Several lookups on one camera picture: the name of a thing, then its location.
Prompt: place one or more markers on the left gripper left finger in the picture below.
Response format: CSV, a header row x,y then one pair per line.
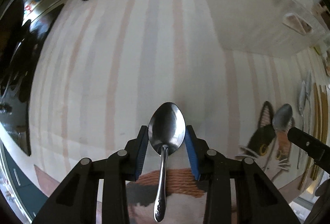
x,y
122,166

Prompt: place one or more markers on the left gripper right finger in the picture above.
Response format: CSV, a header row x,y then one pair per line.
x,y
209,165

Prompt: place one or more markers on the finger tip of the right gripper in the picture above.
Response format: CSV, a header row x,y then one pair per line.
x,y
317,150

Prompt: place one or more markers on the silver metal spoon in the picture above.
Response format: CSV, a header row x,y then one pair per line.
x,y
166,132

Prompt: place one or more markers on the wooden chopstick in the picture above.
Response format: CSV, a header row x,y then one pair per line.
x,y
315,134
323,117

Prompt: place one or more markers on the silver fork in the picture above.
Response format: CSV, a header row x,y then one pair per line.
x,y
308,89
302,98

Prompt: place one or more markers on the cat print table mat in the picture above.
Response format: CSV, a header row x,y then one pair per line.
x,y
107,65

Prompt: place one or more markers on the clear plastic utensil organizer tray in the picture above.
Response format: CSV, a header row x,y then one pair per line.
x,y
278,28

